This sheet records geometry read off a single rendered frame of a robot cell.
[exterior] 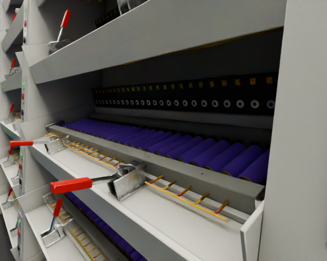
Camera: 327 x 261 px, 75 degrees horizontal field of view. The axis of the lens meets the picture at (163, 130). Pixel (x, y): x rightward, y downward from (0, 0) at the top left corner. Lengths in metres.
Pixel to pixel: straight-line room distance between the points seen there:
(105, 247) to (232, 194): 0.30
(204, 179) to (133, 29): 0.16
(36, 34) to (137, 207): 0.55
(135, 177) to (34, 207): 0.50
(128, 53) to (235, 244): 0.20
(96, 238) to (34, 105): 0.38
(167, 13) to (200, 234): 0.18
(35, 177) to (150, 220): 0.52
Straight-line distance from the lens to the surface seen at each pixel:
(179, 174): 0.22
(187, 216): 0.20
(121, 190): 0.24
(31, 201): 0.71
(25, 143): 0.47
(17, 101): 1.36
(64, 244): 0.54
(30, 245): 0.77
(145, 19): 0.22
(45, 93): 0.67
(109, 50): 0.28
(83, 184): 0.22
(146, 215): 0.21
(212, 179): 0.20
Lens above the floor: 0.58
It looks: 4 degrees down
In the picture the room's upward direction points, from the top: 4 degrees clockwise
